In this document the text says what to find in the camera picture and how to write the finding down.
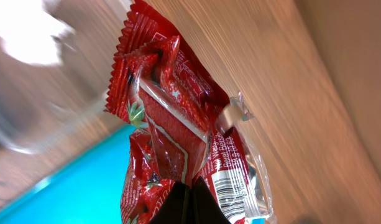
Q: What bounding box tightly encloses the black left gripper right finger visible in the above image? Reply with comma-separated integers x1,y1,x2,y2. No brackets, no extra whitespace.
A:
188,177,230,224

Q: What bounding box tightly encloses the teal plastic tray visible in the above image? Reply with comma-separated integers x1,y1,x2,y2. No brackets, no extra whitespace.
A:
0,124,265,224

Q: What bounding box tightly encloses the large red snack wrapper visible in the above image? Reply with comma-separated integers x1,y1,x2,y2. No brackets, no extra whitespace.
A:
106,1,277,223

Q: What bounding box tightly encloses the clear plastic bin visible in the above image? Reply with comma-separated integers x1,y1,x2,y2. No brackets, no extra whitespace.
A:
0,0,130,154

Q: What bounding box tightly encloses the white napkin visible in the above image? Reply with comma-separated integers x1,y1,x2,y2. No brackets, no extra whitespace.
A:
0,0,75,66

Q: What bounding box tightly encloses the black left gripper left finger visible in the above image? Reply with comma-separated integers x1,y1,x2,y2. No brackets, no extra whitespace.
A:
149,183,191,224

